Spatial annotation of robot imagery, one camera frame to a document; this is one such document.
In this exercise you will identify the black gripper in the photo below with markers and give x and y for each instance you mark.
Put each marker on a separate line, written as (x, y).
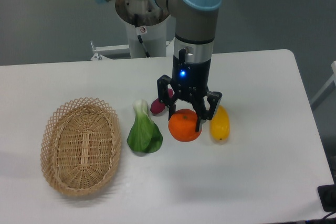
(189, 83)

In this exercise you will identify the orange fruit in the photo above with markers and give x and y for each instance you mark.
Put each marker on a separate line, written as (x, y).
(182, 125)

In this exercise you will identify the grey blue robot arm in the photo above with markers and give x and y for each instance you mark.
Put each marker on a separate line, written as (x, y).
(195, 28)

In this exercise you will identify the woven wicker basket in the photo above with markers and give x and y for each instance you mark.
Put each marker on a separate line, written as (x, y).
(81, 147)

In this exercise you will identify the purple sweet potato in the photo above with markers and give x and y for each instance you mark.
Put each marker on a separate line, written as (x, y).
(157, 107)

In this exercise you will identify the yellow mango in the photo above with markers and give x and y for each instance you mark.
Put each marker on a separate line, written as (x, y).
(220, 125)

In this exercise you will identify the green bok choy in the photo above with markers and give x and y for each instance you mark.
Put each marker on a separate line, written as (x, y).
(144, 136)

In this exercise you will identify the black device at table edge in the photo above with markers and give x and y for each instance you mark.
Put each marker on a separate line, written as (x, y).
(327, 197)

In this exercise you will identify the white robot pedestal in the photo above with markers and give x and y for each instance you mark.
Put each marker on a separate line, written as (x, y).
(146, 27)

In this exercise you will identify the white base bracket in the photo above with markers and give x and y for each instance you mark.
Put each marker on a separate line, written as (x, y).
(110, 52)

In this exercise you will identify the white frame at right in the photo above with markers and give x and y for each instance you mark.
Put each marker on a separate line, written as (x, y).
(324, 91)

